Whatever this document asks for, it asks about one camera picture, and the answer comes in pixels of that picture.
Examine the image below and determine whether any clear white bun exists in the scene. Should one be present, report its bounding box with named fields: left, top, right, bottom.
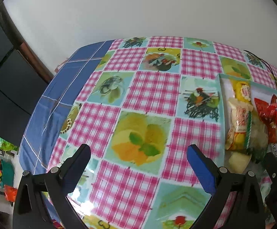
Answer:
left=228, top=152, right=251, bottom=174

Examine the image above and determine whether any green round cake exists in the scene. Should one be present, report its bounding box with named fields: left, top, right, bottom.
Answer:
left=245, top=110, right=268, bottom=161

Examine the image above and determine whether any red dotted snack bar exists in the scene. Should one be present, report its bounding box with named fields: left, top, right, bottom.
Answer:
left=254, top=98, right=277, bottom=144

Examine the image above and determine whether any brown milk biscuit packet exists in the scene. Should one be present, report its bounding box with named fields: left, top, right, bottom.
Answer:
left=271, top=94, right=277, bottom=104

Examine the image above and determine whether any yellow snack bag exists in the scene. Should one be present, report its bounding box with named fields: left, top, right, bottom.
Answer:
left=231, top=80, right=252, bottom=104

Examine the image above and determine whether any blue plaid bed sheet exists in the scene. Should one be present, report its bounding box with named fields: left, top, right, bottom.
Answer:
left=19, top=40, right=112, bottom=174

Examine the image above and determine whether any pink paper box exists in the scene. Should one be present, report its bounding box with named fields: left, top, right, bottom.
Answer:
left=54, top=60, right=67, bottom=74

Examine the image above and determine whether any colourful checked plastic tablecloth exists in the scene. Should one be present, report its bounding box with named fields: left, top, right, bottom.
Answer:
left=49, top=36, right=277, bottom=228

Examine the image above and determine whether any black cable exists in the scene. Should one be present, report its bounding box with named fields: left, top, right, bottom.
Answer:
left=243, top=50, right=277, bottom=106

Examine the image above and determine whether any dark wooden door frame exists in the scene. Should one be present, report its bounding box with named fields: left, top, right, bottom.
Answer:
left=0, top=3, right=54, bottom=84

